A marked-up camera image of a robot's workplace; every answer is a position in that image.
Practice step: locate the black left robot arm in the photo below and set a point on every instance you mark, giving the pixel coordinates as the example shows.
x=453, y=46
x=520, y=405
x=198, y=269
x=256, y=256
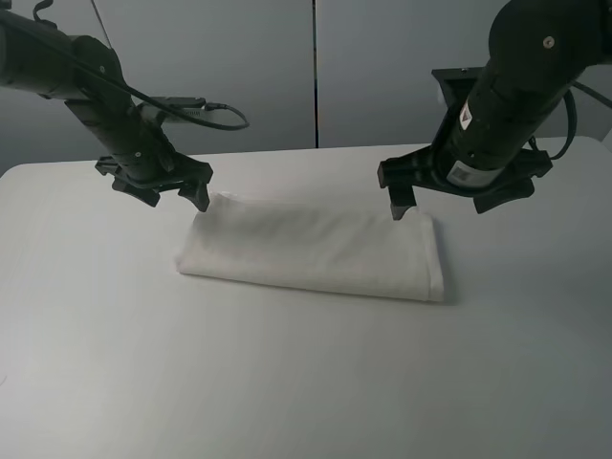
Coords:
x=86, y=75

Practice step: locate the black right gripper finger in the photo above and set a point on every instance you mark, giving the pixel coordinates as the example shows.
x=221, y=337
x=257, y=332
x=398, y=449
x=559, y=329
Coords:
x=518, y=190
x=402, y=199

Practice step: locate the white towel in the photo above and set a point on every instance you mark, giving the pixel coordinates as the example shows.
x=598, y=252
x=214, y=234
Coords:
x=319, y=249

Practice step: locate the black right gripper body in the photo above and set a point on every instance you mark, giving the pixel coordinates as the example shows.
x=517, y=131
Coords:
x=423, y=168

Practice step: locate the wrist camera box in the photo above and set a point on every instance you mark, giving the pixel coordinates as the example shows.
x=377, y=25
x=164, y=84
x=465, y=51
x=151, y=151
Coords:
x=191, y=107
x=455, y=84

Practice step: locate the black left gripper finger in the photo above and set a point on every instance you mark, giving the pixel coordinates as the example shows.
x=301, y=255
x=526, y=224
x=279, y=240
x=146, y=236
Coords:
x=150, y=197
x=196, y=193

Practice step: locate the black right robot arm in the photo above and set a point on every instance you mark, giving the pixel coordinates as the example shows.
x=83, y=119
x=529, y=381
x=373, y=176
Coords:
x=485, y=148

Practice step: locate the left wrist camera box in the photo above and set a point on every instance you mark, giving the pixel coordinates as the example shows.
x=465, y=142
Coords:
x=191, y=107

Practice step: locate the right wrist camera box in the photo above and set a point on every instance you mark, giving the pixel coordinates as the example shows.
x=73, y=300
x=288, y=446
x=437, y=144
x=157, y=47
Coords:
x=455, y=84

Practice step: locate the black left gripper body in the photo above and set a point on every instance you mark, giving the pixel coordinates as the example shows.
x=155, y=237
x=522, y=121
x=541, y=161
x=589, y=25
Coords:
x=138, y=171

